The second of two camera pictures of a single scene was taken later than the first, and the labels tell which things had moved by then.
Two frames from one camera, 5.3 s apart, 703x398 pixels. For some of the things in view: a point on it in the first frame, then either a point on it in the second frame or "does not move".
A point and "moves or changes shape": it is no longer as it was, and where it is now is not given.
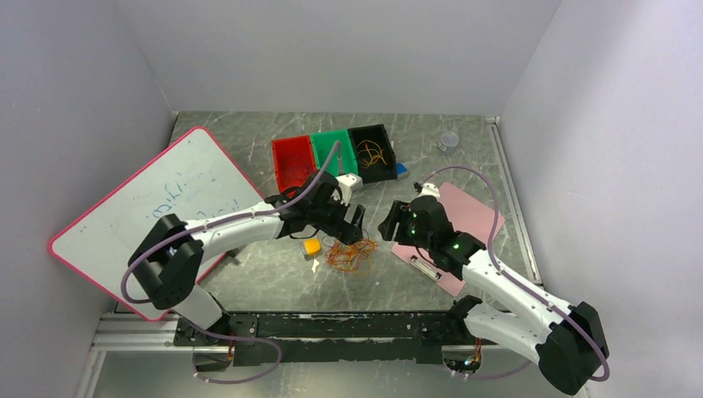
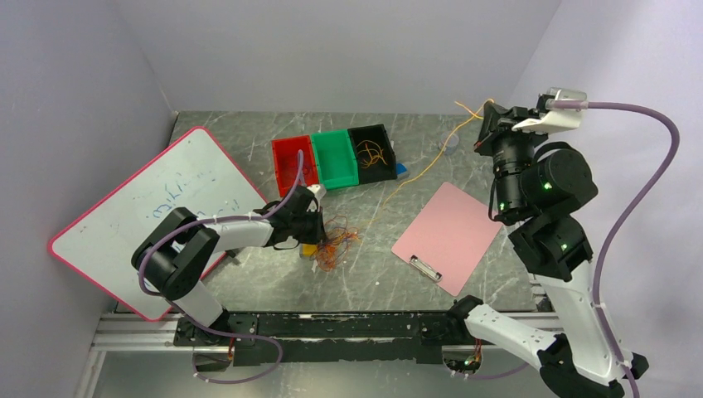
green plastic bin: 323,143 does not move
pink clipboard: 467,216 does not move
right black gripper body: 409,234 to 512,151
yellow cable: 374,151 does not move
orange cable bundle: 355,257 moves or changes shape
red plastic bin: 295,163 does not move
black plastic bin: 374,152 does not move
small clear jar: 448,143 does not move
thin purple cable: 314,180 to 299,174
